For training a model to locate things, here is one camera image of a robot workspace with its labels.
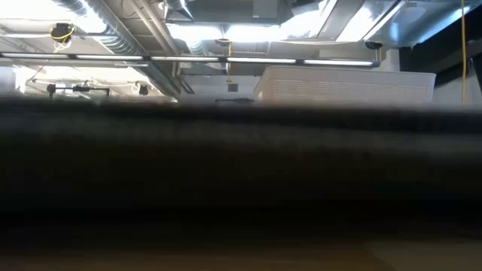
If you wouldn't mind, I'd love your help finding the white perforated laundry basket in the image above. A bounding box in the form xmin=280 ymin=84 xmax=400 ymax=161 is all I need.
xmin=253 ymin=65 xmax=437 ymax=108

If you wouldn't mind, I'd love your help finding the yellow black cord reel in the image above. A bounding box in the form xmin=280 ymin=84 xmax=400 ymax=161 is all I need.
xmin=50 ymin=22 xmax=76 ymax=52

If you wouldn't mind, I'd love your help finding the yellow hanging strap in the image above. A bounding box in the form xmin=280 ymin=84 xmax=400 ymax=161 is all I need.
xmin=224 ymin=41 xmax=233 ymax=84

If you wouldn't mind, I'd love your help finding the corrugated silver air duct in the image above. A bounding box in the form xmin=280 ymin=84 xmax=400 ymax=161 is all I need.
xmin=52 ymin=0 xmax=182 ymax=97

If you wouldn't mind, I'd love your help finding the long ceiling light bar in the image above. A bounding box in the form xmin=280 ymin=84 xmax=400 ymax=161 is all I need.
xmin=0 ymin=51 xmax=381 ymax=69

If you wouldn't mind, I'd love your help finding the grey ceiling air unit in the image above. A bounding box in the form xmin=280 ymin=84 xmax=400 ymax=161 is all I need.
xmin=164 ymin=0 xmax=294 ymax=26

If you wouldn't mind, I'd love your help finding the shiny metal ceiling duct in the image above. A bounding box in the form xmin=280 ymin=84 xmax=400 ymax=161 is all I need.
xmin=316 ymin=0 xmax=482 ymax=48

